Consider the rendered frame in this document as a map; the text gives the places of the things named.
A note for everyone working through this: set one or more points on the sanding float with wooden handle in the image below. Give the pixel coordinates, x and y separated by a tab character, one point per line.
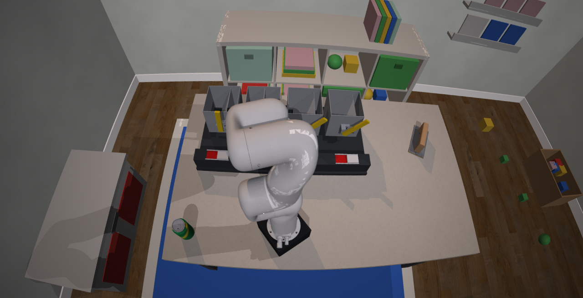
419	140

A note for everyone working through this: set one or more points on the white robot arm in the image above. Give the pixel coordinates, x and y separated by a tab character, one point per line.
259	135

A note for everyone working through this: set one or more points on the green drink can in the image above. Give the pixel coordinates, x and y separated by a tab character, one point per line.
182	228

